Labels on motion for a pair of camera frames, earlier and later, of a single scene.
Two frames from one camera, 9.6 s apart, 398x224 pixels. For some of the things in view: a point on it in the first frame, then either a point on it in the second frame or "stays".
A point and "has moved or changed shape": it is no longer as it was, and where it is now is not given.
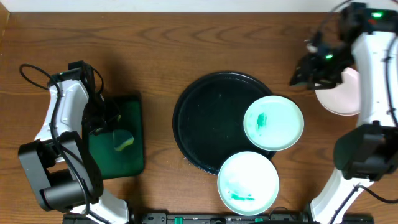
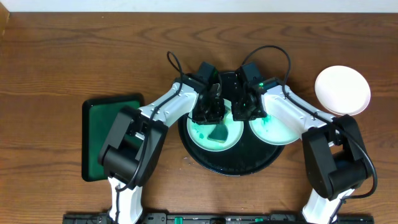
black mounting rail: [210, 218] stays
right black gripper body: [326, 71] → [254, 114]
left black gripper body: [106, 121] → [208, 109]
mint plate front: [248, 183] → [199, 133]
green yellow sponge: [122, 138] has moved or changed shape
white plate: [344, 98] stays
